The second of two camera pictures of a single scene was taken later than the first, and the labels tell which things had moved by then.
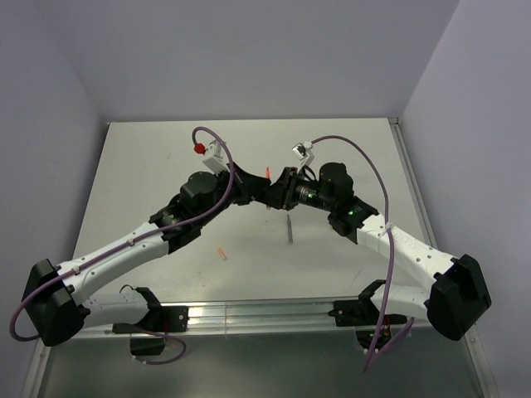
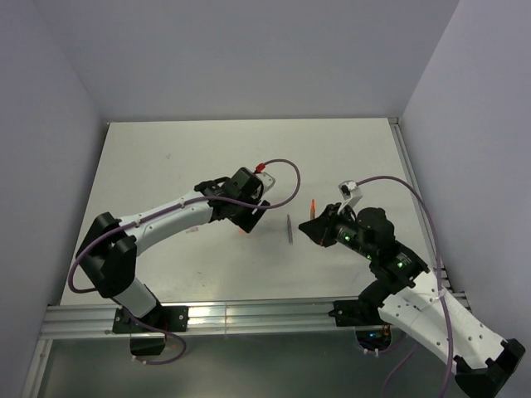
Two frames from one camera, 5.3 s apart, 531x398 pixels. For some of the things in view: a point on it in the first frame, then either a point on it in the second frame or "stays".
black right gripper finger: x=275 y=196 to x=317 y=229
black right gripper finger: x=284 y=177 to x=330 y=211
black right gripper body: x=300 y=191 to x=342 y=229
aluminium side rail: x=476 y=363 stays
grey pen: x=289 y=232 stays
